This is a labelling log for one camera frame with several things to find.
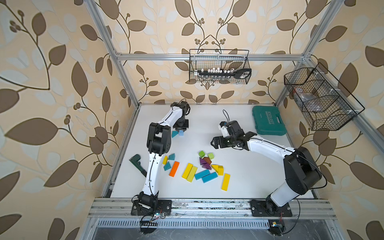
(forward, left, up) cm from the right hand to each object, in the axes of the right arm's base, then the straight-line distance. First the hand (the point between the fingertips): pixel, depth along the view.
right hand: (217, 142), depth 90 cm
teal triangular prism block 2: (-6, +28, -6) cm, 30 cm away
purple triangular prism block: (-9, +10, -6) cm, 15 cm away
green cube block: (-4, +10, -7) cm, 13 cm away
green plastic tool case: (+18, -39, -3) cm, 43 cm away
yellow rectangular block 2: (-21, -3, -8) cm, 23 cm away
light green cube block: (-6, +4, -6) cm, 10 cm away
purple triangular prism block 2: (-12, +7, -6) cm, 16 cm away
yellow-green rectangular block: (-17, +16, -6) cm, 24 cm away
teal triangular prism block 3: (-11, +31, -8) cm, 34 cm away
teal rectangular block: (-17, +10, -7) cm, 21 cm away
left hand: (+14, +21, -4) cm, 26 cm away
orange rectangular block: (-13, +27, -8) cm, 31 cm away
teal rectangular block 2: (-18, +6, -8) cm, 21 cm away
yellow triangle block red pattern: (-8, +32, -6) cm, 34 cm away
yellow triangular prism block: (-14, +2, -6) cm, 15 cm away
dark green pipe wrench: (-8, +50, -5) cm, 51 cm away
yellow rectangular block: (-14, +19, -8) cm, 25 cm away
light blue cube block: (+12, +23, -6) cm, 27 cm away
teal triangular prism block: (+11, +28, -5) cm, 31 cm away
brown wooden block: (-9, +7, -6) cm, 12 cm away
